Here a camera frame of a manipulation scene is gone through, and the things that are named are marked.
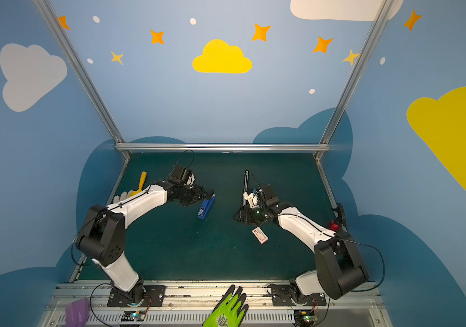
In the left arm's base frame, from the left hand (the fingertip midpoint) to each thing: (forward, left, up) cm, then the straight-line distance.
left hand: (207, 196), depth 91 cm
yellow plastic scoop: (+15, +37, -9) cm, 41 cm away
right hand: (-10, -15, 0) cm, 18 cm away
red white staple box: (-14, -24, -9) cm, 30 cm away
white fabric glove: (+6, +44, -9) cm, 45 cm away
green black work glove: (-42, -12, -8) cm, 45 cm away
